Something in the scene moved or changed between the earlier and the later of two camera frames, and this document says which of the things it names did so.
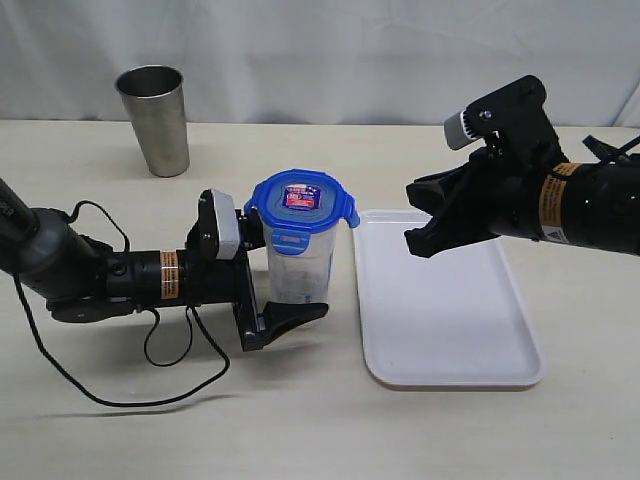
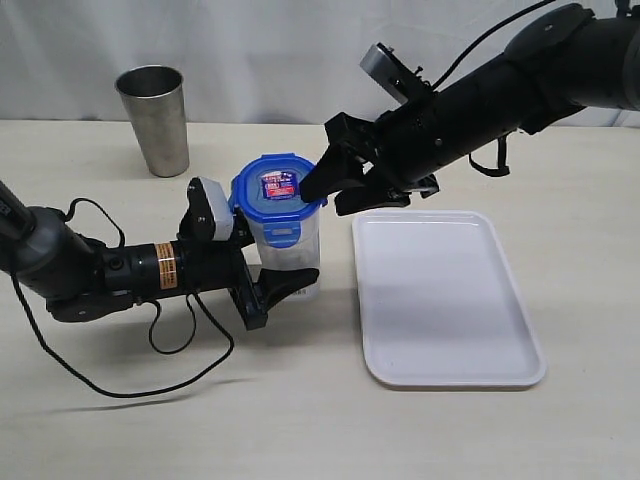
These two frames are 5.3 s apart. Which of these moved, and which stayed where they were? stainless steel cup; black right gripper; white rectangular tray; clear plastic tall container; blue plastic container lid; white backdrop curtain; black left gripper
Moved: clear plastic tall container; blue plastic container lid; black right gripper; black left gripper
Stayed: white backdrop curtain; stainless steel cup; white rectangular tray
